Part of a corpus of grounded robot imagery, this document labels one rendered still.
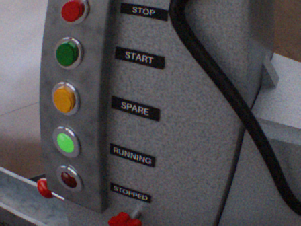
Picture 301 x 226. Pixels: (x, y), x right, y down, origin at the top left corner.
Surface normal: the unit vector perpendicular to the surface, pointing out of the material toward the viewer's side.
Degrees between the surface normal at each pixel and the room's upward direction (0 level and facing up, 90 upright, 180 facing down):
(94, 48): 90
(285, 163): 90
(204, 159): 90
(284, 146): 90
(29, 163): 0
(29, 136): 0
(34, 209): 8
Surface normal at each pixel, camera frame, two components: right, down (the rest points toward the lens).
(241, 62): -0.02, 0.53
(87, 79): -0.40, 0.46
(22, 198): -0.06, -0.87
